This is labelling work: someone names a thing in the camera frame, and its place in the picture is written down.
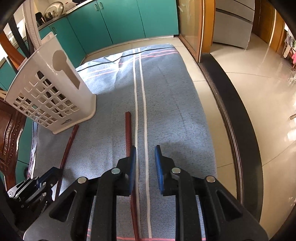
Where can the dark red chopstick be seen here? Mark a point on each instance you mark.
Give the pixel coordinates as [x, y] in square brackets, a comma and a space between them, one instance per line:
[64, 159]

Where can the glass sliding door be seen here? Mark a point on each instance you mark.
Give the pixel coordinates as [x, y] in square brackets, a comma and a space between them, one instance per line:
[196, 25]

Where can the red-brown chopstick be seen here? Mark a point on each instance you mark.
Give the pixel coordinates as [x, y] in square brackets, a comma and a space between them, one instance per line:
[133, 198]

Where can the silver refrigerator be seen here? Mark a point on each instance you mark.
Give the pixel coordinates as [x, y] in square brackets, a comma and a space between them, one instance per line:
[233, 22]

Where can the blue striped cloth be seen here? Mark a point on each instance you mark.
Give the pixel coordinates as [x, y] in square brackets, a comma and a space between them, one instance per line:
[153, 85]

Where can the carved wooden chair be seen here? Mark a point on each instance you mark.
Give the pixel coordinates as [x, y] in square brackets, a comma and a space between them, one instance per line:
[12, 125]

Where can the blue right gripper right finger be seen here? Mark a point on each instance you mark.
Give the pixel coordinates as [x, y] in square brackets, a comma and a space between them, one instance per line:
[159, 160]

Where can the grey plastic utensil basket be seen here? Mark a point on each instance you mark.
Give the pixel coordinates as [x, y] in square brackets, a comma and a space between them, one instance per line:
[48, 89]

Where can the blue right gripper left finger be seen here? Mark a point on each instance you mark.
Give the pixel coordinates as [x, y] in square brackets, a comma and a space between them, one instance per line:
[132, 168]

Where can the black and cream chopstick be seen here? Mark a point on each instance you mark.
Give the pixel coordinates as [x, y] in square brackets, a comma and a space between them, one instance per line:
[18, 37]

